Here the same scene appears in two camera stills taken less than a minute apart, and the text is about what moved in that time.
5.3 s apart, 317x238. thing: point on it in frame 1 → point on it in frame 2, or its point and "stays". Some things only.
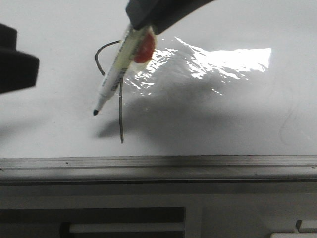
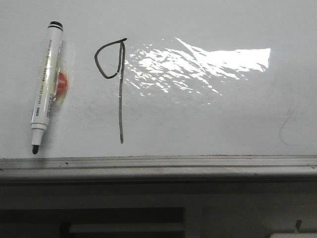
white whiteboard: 237,79 stays
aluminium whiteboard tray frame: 173,169 stays
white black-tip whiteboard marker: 125,57 → 45,91
